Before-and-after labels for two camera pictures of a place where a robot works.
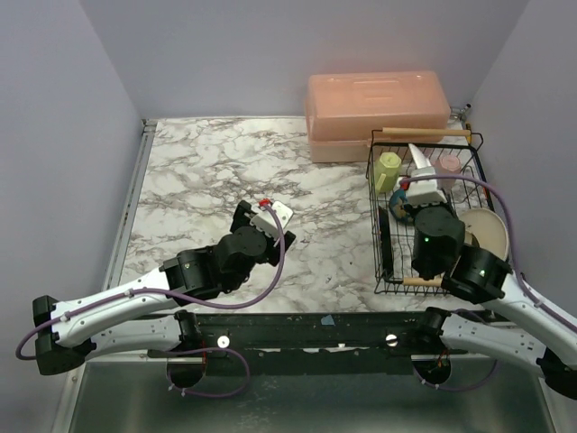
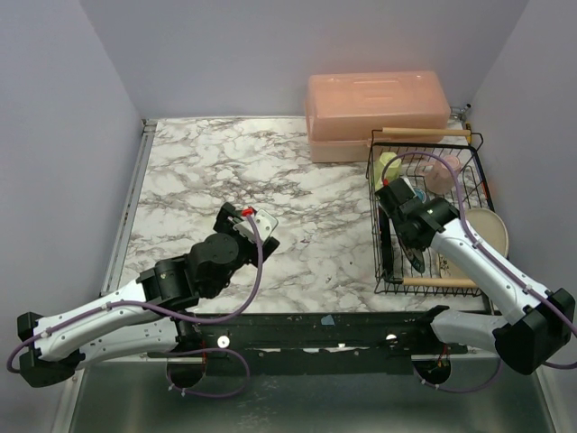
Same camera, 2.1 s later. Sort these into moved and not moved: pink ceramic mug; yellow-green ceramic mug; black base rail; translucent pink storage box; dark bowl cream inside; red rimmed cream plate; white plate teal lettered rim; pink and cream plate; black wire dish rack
Moved: pink ceramic mug; white plate teal lettered rim; dark bowl cream inside
Not moved: black base rail; black wire dish rack; yellow-green ceramic mug; red rimmed cream plate; translucent pink storage box; pink and cream plate
